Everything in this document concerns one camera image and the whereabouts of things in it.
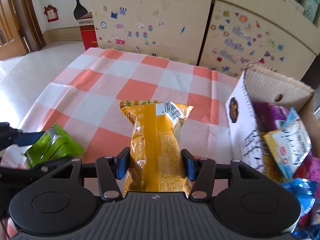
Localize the long yellow snack bag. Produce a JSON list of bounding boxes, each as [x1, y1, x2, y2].
[[119, 100, 193, 195]]

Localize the green snack packet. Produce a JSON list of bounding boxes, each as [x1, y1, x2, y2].
[[24, 123, 84, 167]]

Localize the purple snack packet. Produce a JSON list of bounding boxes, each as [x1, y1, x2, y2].
[[253, 102, 290, 132]]

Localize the light blue white snack packet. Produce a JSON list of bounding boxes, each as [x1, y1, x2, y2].
[[263, 107, 312, 181]]

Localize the pink snack packet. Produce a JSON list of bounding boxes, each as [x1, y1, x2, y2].
[[294, 152, 320, 182]]

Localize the orange white checkered tablecloth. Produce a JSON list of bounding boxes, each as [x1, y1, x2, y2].
[[0, 47, 241, 240]]

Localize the yellow snack packet in box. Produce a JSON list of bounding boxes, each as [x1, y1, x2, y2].
[[264, 156, 286, 183]]

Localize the cardboard box with white flap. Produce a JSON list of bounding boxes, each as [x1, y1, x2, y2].
[[225, 63, 319, 173]]

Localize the wooden door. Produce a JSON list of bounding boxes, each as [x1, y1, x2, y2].
[[1, 0, 46, 61]]

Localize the blue snack packet in box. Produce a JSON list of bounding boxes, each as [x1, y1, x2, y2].
[[280, 178, 318, 229]]

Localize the red box on floor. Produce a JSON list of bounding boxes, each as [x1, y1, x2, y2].
[[78, 12, 98, 50]]

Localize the beige cabinet with stickers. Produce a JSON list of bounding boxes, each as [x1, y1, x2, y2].
[[89, 0, 319, 79]]

